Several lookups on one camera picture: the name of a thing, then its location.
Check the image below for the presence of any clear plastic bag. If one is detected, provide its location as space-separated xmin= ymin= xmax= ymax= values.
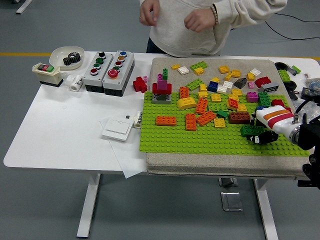
xmin=301 ymin=76 xmax=320 ymax=91

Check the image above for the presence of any grey long brick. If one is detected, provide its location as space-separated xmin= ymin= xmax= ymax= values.
xmin=260 ymin=82 xmax=280 ymax=94

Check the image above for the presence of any wide red brick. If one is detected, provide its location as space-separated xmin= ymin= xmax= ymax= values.
xmin=152 ymin=82 xmax=173 ymax=95

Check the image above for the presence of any magenta square brick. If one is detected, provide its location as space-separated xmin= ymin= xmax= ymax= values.
xmin=245 ymin=91 xmax=260 ymax=103

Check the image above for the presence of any grey emergency stop box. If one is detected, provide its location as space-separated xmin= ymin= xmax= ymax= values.
xmin=102 ymin=50 xmax=136 ymax=97

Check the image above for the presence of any white paper sheet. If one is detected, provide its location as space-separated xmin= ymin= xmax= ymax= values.
xmin=99 ymin=117 xmax=148 ymax=180

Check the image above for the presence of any bead bracelet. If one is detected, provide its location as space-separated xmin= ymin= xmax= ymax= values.
xmin=210 ymin=3 xmax=220 ymax=25

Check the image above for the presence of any yellow arch brick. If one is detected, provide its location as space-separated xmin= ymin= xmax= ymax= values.
xmin=176 ymin=97 xmax=197 ymax=111

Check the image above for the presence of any dark green tall brick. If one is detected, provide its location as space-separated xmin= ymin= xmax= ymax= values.
xmin=257 ymin=92 xmax=272 ymax=109

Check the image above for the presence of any small metal floor plate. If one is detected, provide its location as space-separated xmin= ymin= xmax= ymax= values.
xmin=218 ymin=176 xmax=240 ymax=188

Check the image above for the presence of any clear bag of screws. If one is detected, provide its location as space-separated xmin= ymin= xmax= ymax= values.
xmin=293 ymin=101 xmax=320 ymax=118

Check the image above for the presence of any dark green long brick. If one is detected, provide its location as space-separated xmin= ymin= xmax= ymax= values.
xmin=240 ymin=124 xmax=266 ymax=138

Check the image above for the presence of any white table leg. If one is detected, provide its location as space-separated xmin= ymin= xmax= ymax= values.
xmin=76 ymin=173 xmax=102 ymax=239
xmin=253 ymin=178 xmax=280 ymax=240

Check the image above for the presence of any red stepped brick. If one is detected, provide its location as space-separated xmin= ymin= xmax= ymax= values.
xmin=271 ymin=99 xmax=292 ymax=113

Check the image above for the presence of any light grey base brick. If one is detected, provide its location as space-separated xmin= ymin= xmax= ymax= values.
xmin=151 ymin=93 xmax=173 ymax=105

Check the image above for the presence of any white furniture foot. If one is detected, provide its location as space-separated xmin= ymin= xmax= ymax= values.
xmin=15 ymin=0 xmax=34 ymax=15

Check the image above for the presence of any grey-brown mat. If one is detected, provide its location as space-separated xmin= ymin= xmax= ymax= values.
xmin=146 ymin=57 xmax=313 ymax=178

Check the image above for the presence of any red cross-shaped brick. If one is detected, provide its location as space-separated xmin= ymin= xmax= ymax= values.
xmin=132 ymin=76 xmax=148 ymax=94

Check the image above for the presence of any white printed cylinder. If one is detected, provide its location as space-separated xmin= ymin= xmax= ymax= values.
xmin=133 ymin=111 xmax=144 ymax=130

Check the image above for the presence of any orange long brick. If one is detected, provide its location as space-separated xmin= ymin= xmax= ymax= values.
xmin=195 ymin=97 xmax=209 ymax=115
xmin=195 ymin=110 xmax=218 ymax=127
xmin=185 ymin=112 xmax=198 ymax=132
xmin=179 ymin=86 xmax=191 ymax=100
xmin=155 ymin=115 xmax=177 ymax=127

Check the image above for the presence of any white pipe fitting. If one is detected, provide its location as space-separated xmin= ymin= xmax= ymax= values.
xmin=65 ymin=74 xmax=85 ymax=92

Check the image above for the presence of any white bowl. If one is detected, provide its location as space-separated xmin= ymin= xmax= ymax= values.
xmin=49 ymin=46 xmax=86 ymax=71

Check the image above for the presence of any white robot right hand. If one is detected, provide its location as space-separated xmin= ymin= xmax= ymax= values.
xmin=246 ymin=105 xmax=299 ymax=145

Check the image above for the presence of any grey four-button box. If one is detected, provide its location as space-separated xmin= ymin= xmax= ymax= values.
xmin=83 ymin=51 xmax=115 ymax=94

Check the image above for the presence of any black table control panel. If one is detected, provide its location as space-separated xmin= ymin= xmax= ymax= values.
xmin=297 ymin=179 xmax=320 ymax=188

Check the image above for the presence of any white wall switch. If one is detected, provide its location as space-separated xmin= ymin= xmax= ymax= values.
xmin=100 ymin=119 xmax=134 ymax=143

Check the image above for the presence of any black display device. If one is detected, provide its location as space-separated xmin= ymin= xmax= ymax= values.
xmin=300 ymin=87 xmax=320 ymax=101

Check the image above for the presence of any lime long brick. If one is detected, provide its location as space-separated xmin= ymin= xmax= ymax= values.
xmin=185 ymin=78 xmax=205 ymax=92
xmin=207 ymin=102 xmax=229 ymax=113
xmin=190 ymin=60 xmax=209 ymax=72

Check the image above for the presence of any black floor cable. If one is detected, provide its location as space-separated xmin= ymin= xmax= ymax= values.
xmin=264 ymin=11 xmax=320 ymax=41

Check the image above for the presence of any person's right hand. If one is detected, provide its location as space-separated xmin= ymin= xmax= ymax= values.
xmin=139 ymin=0 xmax=159 ymax=27

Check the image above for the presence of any red arch brick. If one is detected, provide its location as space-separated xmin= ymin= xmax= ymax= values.
xmin=254 ymin=76 xmax=272 ymax=89

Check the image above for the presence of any orange and yellow brick stack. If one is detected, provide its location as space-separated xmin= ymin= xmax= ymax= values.
xmin=226 ymin=97 xmax=240 ymax=111

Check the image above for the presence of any person's left hand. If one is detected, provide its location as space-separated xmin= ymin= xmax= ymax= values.
xmin=184 ymin=6 xmax=216 ymax=33

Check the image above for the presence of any person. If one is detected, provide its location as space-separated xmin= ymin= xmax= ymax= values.
xmin=138 ymin=0 xmax=288 ymax=58

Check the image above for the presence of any green studded baseplate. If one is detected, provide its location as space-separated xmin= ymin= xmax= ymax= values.
xmin=139 ymin=91 xmax=310 ymax=156

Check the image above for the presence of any cream red-green switch box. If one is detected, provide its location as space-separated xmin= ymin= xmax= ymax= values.
xmin=32 ymin=62 xmax=64 ymax=88

